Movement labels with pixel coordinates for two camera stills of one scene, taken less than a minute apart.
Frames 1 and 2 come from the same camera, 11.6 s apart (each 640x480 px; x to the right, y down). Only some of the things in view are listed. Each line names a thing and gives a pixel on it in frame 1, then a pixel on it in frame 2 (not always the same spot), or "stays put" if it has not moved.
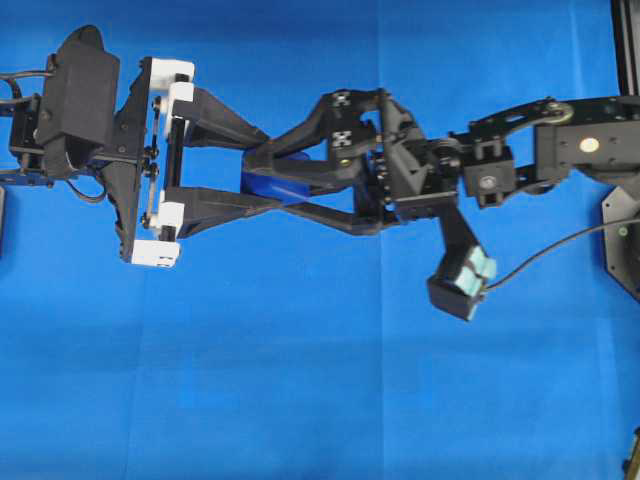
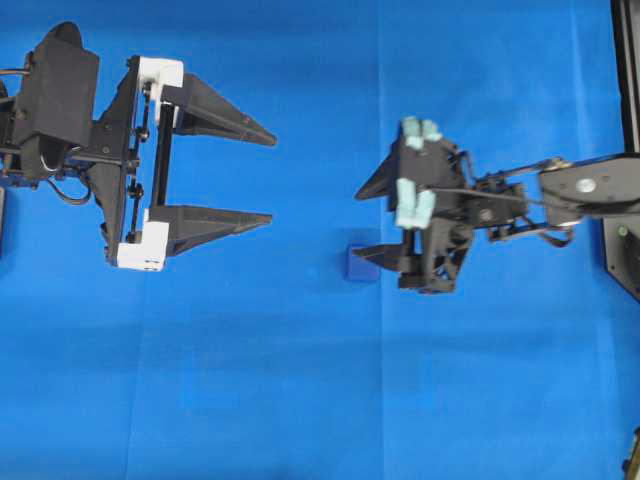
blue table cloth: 279,347 stays put
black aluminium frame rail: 625,15 stays put
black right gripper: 406,168 to 426,180
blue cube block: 289,190 to 360,268
